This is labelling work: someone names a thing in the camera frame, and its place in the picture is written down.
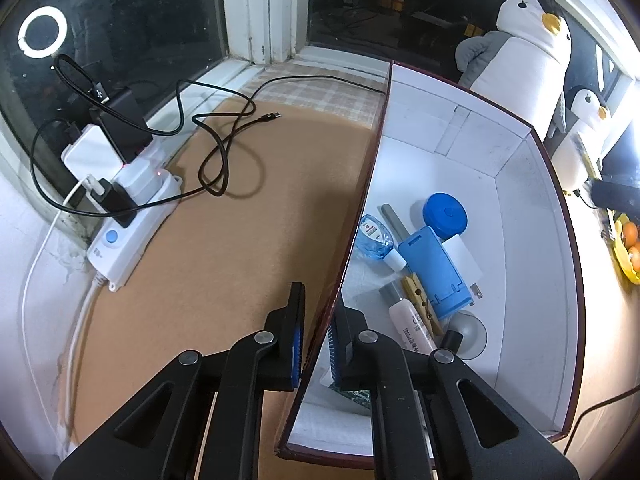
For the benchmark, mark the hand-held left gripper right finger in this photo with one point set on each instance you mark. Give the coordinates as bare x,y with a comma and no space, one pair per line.
334,355

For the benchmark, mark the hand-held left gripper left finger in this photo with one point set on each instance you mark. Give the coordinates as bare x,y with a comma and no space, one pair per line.
296,355

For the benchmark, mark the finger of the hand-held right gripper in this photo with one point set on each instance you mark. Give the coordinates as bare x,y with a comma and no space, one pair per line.
617,192

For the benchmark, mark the pale pink tube grey cap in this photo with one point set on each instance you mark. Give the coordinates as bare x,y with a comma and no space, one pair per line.
407,327

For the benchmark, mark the wooden clothespin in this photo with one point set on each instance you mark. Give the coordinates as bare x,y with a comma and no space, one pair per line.
415,292

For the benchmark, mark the red cardboard box white inside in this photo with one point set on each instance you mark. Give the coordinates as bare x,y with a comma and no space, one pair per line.
530,260

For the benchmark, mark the black cylinder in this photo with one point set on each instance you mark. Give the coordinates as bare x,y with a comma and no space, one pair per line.
452,341

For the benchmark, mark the small clear bottle white cap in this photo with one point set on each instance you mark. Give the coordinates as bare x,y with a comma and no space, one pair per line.
375,240

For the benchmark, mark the blue phone stand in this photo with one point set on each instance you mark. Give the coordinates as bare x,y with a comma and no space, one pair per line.
430,270

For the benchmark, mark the grey spoon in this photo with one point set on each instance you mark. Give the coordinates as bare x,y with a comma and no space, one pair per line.
472,337

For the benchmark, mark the white plug charger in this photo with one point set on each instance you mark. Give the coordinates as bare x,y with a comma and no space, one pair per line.
465,260

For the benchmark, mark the blue round lid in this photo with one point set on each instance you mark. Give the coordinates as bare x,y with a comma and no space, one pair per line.
445,212

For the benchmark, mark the orange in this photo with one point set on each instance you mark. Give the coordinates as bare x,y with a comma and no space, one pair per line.
631,232
635,256

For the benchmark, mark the yellow leaf-shaped bowl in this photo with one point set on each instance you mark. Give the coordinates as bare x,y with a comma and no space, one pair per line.
622,260

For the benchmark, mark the small penguin plush toy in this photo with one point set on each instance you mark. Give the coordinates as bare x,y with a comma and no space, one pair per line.
590,105

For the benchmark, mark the large penguin plush toy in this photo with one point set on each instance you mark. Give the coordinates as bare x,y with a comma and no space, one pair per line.
520,55

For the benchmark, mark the white power strip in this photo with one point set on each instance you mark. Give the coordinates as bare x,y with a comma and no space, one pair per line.
135,225

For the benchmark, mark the small black plug charger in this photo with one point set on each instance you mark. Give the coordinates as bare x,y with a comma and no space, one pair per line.
117,200

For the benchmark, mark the plaid cloth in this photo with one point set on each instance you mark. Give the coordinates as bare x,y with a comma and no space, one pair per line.
320,95

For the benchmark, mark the white power adapter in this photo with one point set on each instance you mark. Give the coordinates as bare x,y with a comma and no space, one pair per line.
87,152

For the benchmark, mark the large black power adapter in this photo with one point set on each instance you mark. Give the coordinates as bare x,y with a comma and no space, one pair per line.
120,122

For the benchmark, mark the white window frame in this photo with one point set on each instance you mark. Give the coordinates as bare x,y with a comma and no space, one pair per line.
260,10

